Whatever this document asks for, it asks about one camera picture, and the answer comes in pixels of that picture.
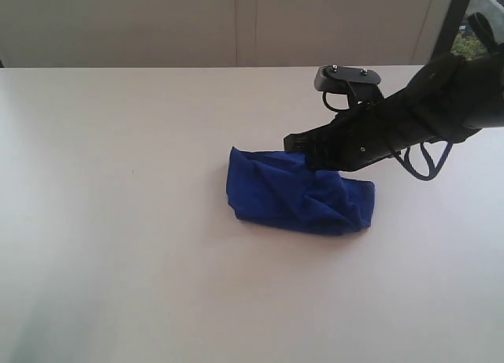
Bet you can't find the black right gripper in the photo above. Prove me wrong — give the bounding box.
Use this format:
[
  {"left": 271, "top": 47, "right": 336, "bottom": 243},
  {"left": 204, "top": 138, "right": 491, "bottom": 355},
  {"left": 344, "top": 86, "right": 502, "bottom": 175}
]
[{"left": 283, "top": 90, "right": 445, "bottom": 172}]

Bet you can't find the black window frame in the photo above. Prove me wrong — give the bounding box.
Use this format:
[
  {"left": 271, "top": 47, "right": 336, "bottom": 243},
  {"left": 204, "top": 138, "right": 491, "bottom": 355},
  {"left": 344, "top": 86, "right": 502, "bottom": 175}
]
[{"left": 430, "top": 0, "right": 470, "bottom": 59}]

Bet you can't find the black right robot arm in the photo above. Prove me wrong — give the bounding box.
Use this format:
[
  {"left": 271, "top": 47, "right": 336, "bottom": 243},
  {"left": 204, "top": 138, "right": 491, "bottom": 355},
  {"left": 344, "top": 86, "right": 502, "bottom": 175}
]
[{"left": 283, "top": 46, "right": 503, "bottom": 181}]

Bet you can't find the green tree outside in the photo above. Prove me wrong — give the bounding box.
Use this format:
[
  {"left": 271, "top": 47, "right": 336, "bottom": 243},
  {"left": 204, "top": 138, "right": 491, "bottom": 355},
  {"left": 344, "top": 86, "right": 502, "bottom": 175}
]
[{"left": 450, "top": 34, "right": 487, "bottom": 60}]

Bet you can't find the blue cloth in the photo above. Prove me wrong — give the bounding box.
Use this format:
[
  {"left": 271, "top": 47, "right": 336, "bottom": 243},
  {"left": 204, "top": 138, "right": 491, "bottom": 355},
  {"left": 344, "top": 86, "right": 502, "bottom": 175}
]
[{"left": 226, "top": 147, "right": 376, "bottom": 236}]

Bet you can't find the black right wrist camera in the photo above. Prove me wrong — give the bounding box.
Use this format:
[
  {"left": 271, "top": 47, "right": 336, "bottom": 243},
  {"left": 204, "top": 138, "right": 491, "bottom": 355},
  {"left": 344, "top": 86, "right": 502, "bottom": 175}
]
[{"left": 314, "top": 65, "right": 381, "bottom": 94}]

